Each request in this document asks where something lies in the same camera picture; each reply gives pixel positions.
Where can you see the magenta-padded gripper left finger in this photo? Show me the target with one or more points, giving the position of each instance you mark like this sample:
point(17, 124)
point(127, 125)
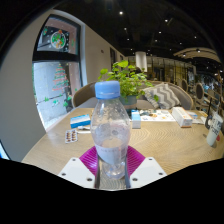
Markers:
point(86, 163)

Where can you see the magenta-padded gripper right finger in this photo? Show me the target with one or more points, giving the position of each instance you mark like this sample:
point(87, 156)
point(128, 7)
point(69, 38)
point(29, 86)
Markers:
point(138, 163)

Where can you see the clear blue-capped water bottle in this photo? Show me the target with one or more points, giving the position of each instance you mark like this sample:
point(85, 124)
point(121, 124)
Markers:
point(110, 130)

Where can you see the pill blister pack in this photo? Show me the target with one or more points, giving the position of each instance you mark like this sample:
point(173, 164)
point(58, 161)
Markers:
point(71, 136)

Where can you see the flat blue and white box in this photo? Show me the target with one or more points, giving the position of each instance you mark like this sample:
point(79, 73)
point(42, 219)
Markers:
point(80, 120)

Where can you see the small blue and white box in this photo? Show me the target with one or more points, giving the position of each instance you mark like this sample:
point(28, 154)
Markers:
point(136, 120)

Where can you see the printed paper leaflet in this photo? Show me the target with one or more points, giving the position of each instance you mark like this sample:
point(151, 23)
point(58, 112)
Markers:
point(158, 115)

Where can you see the long white box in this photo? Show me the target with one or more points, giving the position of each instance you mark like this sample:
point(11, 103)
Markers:
point(181, 116)

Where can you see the grey curved sofa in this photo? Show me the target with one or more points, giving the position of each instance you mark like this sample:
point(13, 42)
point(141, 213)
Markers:
point(83, 95)

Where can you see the grey chevron cushion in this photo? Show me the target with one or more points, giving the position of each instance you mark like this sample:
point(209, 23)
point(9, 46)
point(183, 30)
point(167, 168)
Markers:
point(165, 96)

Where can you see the blue and white booklet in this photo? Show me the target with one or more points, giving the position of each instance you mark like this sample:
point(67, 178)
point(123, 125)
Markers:
point(199, 117)

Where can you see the white printed mug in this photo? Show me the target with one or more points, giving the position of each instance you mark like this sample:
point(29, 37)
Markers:
point(214, 131)

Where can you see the window with festive stickers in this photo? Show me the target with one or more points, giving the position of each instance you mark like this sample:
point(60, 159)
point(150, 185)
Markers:
point(55, 86)

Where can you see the green potted plant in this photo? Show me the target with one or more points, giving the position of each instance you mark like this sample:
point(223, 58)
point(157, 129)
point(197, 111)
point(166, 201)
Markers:
point(128, 80)

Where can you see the flat round red coaster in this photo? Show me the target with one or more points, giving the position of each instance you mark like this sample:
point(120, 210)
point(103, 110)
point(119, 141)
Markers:
point(218, 138)

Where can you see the group of dining chairs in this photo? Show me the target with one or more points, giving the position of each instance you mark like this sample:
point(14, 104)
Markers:
point(199, 91)

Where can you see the group of ceiling lights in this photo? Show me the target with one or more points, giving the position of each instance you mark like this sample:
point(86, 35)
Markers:
point(121, 13)

